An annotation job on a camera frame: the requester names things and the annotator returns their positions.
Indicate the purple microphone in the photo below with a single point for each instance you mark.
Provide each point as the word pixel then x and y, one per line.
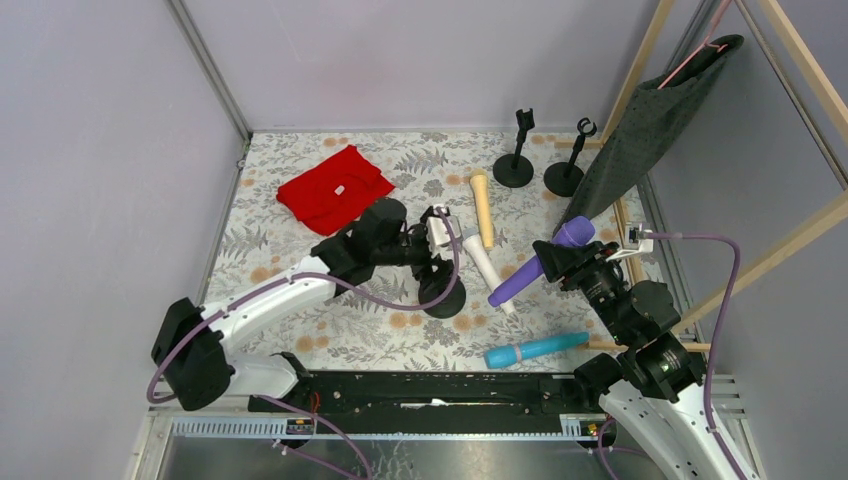
pixel 574 233

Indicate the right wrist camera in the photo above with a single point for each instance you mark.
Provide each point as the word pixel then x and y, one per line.
pixel 638 241

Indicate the teal blue microphone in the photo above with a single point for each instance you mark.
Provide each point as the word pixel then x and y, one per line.
pixel 508 355

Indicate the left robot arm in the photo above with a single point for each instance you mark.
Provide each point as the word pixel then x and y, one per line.
pixel 197 352

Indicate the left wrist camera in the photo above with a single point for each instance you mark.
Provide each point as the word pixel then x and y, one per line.
pixel 437 233

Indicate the pink clothes hanger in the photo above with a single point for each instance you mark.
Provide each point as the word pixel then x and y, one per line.
pixel 705 43

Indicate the cream yellow microphone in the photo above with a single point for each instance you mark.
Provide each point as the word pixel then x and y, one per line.
pixel 479 183

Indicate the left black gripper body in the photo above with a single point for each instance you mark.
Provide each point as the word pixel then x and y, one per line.
pixel 420 250

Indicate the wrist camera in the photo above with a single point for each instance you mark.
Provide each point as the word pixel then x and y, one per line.
pixel 638 241
pixel 437 233

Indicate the white microphone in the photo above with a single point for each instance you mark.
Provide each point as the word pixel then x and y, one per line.
pixel 472 244

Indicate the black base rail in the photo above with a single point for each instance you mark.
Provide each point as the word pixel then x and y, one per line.
pixel 441 402

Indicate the wooden frame rack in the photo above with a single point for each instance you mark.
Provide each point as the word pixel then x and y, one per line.
pixel 814 78

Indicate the dark grey hanging cloth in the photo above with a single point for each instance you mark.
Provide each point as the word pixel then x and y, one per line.
pixel 657 113

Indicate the black mic stand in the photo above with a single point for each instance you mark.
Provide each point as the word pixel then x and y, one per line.
pixel 514 170
pixel 440 287
pixel 563 178

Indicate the floral table mat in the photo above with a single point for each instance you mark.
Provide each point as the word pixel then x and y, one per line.
pixel 263 238

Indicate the red folded cloth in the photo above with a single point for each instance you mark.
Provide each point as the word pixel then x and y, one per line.
pixel 336 192

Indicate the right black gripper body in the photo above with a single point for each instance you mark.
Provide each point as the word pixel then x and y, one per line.
pixel 561 259

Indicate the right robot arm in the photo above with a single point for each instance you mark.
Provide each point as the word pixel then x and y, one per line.
pixel 657 390

